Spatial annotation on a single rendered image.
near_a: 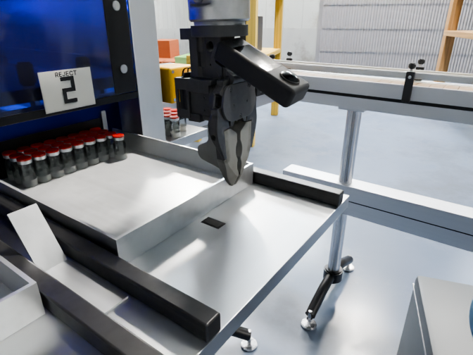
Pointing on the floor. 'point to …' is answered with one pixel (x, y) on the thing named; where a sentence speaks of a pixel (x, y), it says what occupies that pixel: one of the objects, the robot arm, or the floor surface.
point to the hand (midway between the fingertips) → (236, 177)
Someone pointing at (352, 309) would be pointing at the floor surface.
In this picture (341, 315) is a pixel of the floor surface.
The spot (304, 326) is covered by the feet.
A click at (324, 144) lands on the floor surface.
